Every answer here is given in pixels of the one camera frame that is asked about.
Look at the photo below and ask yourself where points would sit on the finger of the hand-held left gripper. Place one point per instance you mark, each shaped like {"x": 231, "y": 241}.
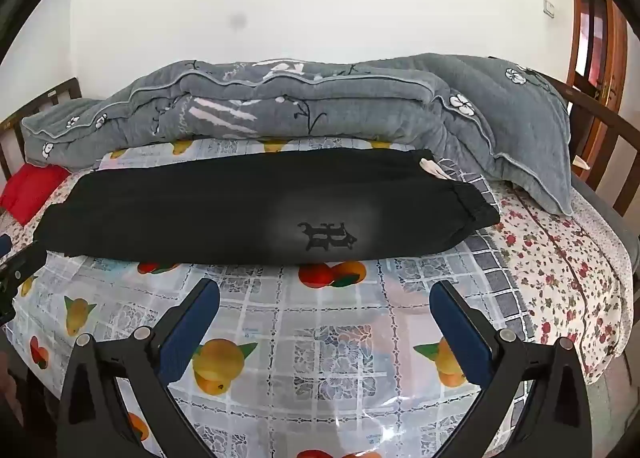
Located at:
{"x": 27, "y": 260}

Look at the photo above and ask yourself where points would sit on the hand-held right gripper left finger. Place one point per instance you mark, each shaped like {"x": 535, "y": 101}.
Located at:
{"x": 190, "y": 328}

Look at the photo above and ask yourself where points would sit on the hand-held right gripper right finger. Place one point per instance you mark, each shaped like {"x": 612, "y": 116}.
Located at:
{"x": 460, "y": 333}

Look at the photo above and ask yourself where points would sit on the black pants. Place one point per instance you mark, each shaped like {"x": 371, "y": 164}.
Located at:
{"x": 200, "y": 208}

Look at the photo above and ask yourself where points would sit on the red cloth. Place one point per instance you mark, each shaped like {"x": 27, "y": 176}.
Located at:
{"x": 30, "y": 190}

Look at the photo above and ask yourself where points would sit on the floral bed sheet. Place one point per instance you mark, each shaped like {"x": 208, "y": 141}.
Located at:
{"x": 560, "y": 263}

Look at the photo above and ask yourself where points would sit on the fruit print plastic sheet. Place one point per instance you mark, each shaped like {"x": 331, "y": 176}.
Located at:
{"x": 325, "y": 338}

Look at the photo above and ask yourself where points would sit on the wooden bed headboard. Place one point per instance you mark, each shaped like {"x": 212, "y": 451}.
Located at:
{"x": 50, "y": 96}

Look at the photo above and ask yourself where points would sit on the grey floral quilt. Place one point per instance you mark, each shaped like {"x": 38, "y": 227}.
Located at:
{"x": 350, "y": 98}

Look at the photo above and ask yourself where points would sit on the wooden door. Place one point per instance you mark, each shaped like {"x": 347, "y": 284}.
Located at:
{"x": 595, "y": 38}

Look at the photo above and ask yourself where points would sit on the white wall switch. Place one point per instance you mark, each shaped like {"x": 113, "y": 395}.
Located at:
{"x": 549, "y": 7}

